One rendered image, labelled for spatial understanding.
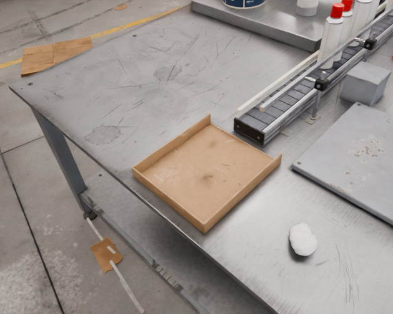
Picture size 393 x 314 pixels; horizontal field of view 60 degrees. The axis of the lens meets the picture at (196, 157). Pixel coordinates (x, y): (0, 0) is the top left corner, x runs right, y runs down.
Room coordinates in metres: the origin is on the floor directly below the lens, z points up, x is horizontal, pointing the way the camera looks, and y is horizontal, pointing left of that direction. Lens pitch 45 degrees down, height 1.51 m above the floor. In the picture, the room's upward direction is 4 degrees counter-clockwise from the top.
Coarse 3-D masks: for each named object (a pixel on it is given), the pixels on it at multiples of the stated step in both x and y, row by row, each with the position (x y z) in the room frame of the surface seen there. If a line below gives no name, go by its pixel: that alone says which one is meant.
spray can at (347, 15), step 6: (342, 0) 1.05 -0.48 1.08; (348, 0) 1.04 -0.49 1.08; (348, 6) 1.04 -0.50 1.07; (342, 12) 1.04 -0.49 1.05; (348, 12) 1.04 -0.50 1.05; (348, 18) 1.03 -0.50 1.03; (348, 24) 1.03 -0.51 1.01; (342, 30) 1.03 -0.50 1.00; (348, 30) 1.05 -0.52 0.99; (342, 36) 1.03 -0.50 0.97; (342, 42) 1.03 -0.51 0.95; (336, 60) 1.03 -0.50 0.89
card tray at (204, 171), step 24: (168, 144) 0.70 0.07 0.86; (192, 144) 0.73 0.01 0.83; (216, 144) 0.72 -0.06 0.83; (240, 144) 0.71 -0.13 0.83; (144, 168) 0.64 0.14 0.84; (168, 168) 0.64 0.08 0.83; (192, 168) 0.63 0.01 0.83; (216, 168) 0.62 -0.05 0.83; (240, 168) 0.62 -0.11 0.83; (264, 168) 0.58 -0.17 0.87; (168, 192) 0.55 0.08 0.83; (192, 192) 0.55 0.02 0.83; (216, 192) 0.54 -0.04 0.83; (240, 192) 0.51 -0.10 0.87; (192, 216) 0.45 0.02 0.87; (216, 216) 0.45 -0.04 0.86
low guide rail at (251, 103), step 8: (312, 56) 1.02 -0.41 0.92; (304, 64) 0.99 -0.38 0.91; (288, 72) 0.94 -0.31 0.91; (296, 72) 0.96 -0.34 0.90; (280, 80) 0.89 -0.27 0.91; (272, 88) 0.87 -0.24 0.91; (256, 96) 0.82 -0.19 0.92; (264, 96) 0.84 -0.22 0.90; (248, 104) 0.79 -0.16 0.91; (240, 112) 0.76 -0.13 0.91
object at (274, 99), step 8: (392, 8) 1.24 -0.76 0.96; (384, 16) 1.19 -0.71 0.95; (368, 24) 1.13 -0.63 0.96; (360, 32) 1.07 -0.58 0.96; (352, 40) 1.03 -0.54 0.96; (336, 48) 0.98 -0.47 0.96; (344, 48) 1.00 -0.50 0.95; (328, 56) 0.94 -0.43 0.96; (320, 64) 0.89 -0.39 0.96; (304, 72) 0.86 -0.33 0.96; (312, 72) 0.87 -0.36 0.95; (296, 80) 0.82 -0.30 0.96; (288, 88) 0.78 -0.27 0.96; (280, 96) 0.76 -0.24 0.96; (264, 104) 0.72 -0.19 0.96; (272, 104) 0.73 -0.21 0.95
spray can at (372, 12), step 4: (372, 0) 1.17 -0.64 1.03; (376, 0) 1.16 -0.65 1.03; (372, 4) 1.17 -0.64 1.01; (376, 4) 1.17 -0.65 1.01; (372, 8) 1.16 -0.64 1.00; (376, 8) 1.17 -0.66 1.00; (372, 12) 1.17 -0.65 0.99; (368, 16) 1.17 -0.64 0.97; (372, 16) 1.17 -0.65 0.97; (368, 20) 1.17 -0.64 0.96; (372, 20) 1.17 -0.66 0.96; (368, 32) 1.17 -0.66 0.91; (364, 36) 1.16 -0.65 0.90; (368, 36) 1.17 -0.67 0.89
